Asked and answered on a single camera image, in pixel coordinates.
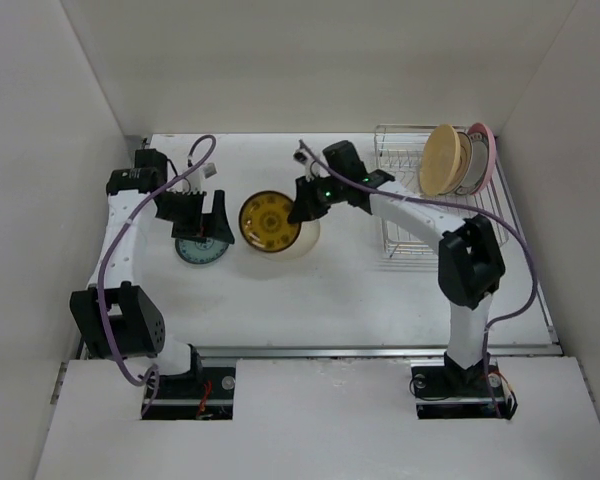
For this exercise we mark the small brown plate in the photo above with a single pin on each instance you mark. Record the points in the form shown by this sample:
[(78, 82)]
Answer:
[(263, 222)]

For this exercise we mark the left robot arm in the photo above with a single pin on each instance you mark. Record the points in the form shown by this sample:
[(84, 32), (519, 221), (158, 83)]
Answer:
[(173, 357)]

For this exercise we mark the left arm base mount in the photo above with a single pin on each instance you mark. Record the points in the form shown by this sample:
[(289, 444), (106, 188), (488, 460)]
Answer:
[(206, 397)]

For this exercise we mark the pink rimmed plate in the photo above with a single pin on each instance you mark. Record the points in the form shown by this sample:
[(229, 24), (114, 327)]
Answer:
[(482, 159)]

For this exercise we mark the front aluminium rail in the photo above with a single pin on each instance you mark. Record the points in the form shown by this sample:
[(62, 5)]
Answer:
[(287, 352)]

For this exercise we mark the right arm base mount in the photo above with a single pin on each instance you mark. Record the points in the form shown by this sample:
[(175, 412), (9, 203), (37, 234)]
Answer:
[(444, 393)]

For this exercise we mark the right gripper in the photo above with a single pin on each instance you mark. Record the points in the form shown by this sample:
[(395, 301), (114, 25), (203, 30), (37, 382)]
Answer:
[(306, 205)]

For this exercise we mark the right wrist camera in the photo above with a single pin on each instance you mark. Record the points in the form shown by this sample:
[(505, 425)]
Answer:
[(311, 167)]

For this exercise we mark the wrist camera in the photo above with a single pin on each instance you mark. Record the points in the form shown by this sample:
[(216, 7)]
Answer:
[(311, 167), (197, 178)]

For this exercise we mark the cream white plate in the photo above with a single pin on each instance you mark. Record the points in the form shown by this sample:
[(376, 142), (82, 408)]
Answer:
[(307, 240)]

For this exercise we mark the white patterned plate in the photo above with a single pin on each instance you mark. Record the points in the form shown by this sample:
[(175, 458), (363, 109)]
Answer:
[(460, 185)]

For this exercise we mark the yellow wooden plate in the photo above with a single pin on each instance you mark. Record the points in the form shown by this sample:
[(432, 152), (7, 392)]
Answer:
[(440, 160)]

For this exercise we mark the blue floral plate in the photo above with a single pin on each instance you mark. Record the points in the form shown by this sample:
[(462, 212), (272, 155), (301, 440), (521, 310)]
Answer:
[(200, 253)]

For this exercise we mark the wire dish rack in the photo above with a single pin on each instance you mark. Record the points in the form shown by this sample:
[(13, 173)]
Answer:
[(413, 224)]

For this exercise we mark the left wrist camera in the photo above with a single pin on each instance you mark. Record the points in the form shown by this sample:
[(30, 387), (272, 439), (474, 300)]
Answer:
[(197, 178)]

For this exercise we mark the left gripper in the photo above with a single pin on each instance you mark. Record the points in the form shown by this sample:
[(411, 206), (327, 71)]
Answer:
[(205, 225)]

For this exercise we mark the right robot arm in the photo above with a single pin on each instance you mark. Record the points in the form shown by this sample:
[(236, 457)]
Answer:
[(469, 261)]

